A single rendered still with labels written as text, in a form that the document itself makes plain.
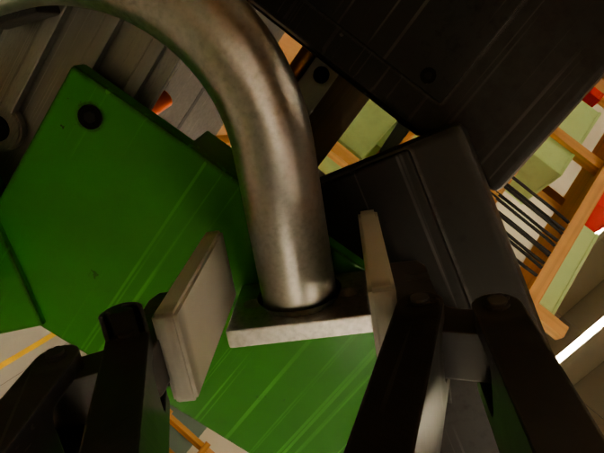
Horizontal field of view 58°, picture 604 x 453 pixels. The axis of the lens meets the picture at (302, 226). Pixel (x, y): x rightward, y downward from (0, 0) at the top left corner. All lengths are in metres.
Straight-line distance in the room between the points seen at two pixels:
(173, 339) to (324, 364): 0.11
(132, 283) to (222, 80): 0.11
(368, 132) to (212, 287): 2.87
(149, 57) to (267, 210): 0.09
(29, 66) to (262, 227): 0.13
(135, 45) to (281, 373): 0.16
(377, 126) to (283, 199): 2.90
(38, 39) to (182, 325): 0.15
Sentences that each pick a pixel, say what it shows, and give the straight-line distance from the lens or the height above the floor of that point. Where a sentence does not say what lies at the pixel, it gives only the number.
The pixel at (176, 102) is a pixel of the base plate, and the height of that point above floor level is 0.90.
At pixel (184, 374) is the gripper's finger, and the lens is 0.17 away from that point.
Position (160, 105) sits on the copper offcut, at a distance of 0.68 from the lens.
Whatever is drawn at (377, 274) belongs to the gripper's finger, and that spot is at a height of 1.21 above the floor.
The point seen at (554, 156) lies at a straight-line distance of 3.54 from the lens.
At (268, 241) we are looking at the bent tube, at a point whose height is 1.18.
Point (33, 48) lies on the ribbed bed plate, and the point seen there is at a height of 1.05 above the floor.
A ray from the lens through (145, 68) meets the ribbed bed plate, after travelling 0.24.
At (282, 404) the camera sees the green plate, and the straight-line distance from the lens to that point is 0.27.
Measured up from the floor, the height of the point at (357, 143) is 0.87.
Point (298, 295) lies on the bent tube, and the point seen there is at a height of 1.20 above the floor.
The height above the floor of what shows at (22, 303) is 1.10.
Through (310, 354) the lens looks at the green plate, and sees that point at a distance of 0.26.
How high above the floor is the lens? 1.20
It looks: 5 degrees down
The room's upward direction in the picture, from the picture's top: 130 degrees clockwise
